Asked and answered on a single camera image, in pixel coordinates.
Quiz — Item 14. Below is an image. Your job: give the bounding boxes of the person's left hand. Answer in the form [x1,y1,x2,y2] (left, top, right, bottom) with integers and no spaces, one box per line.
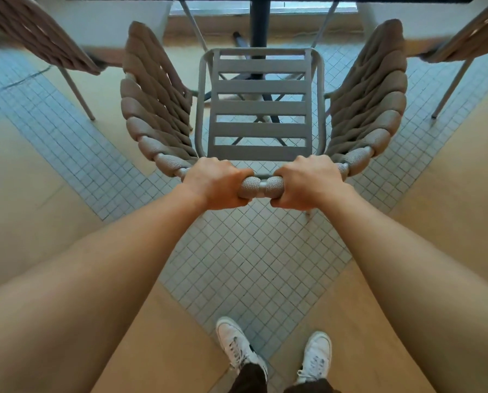
[181,156,255,212]

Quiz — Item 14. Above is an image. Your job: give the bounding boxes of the person's right hand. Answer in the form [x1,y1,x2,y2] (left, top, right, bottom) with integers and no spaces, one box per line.
[269,154,346,211]

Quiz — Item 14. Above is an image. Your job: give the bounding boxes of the beige rope-woven metal chair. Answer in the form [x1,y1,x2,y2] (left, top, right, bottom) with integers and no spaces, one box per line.
[408,0,488,119]
[120,0,408,220]
[0,0,124,121]

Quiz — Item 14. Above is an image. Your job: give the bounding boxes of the person's right forearm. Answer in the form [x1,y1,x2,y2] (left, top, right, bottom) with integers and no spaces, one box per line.
[314,185,488,393]

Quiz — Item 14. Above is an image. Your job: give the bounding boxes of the person's left forearm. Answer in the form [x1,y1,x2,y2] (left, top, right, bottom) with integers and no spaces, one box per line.
[0,183,212,393]

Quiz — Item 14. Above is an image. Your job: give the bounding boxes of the white left sneaker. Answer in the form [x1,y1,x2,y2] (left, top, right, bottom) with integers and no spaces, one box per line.
[215,317,269,383]

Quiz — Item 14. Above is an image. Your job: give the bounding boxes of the white sneaker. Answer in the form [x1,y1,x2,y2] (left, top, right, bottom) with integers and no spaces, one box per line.
[295,331,333,386]
[215,317,269,383]

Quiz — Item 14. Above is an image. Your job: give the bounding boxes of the white right sneaker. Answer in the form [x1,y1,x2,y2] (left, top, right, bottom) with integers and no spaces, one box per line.
[295,331,333,386]

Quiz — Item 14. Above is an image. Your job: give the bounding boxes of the dark trousers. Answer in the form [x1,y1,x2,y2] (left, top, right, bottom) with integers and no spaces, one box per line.
[228,362,343,393]

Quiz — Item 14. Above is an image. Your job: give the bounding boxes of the black pedestal table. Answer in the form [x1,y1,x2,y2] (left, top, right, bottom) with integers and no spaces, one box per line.
[62,0,476,146]

